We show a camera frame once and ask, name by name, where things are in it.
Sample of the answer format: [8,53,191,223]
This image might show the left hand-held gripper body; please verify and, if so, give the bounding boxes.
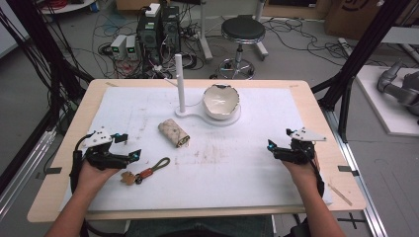
[81,126,131,172]

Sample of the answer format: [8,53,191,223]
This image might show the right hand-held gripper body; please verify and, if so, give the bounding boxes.
[284,126,328,166]

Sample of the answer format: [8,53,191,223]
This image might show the person's left hand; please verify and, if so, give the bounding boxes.
[77,159,122,196]

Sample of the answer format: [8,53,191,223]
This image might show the person's right hand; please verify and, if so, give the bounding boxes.
[281,153,322,196]

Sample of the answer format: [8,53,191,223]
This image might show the beige quilted key pouch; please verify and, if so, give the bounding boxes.
[157,118,192,149]

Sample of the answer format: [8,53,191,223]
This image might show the grey tape piece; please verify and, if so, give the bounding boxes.
[43,166,63,176]
[337,165,361,178]

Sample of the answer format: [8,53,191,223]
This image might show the white foam mat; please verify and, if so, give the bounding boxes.
[58,86,334,212]

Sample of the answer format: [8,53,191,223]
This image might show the thin wooden stick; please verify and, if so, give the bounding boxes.
[327,183,354,207]

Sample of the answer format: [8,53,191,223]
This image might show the white chipped bowl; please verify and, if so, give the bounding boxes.
[202,83,241,121]

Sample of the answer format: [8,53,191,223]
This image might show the white base board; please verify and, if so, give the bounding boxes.
[355,64,419,138]

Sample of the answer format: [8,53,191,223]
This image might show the white table leg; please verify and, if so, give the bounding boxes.
[197,0,214,62]
[252,0,270,61]

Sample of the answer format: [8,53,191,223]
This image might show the white power supply unit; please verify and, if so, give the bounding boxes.
[110,34,128,61]
[125,35,139,61]

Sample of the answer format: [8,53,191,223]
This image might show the person's jeans legs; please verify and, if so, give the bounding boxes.
[124,214,275,237]

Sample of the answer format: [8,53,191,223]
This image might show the black computer tower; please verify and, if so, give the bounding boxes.
[160,4,182,55]
[135,12,163,65]

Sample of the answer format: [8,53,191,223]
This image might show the black round stool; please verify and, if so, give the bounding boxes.
[216,14,267,81]

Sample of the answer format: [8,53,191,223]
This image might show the cardboard box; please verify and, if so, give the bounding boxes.
[323,0,419,41]

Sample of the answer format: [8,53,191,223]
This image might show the white box on tower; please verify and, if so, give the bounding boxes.
[144,2,162,19]

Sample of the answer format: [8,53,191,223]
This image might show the white round table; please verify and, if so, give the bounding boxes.
[35,0,97,16]

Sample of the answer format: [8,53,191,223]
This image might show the keychain with green loop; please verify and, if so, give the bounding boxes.
[120,156,172,187]

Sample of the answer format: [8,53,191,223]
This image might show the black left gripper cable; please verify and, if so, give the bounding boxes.
[68,131,97,196]

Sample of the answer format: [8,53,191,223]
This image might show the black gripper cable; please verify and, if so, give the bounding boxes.
[307,153,326,199]
[68,131,97,196]

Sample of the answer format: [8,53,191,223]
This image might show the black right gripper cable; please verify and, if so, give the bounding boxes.
[307,153,326,199]

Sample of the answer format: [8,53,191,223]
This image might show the aluminium rail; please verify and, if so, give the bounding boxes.
[0,127,57,222]
[320,108,389,237]

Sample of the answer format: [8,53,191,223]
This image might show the white post stand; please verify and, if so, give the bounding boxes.
[163,53,242,128]

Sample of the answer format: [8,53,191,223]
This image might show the black metal frame with cables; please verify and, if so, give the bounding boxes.
[0,0,95,136]

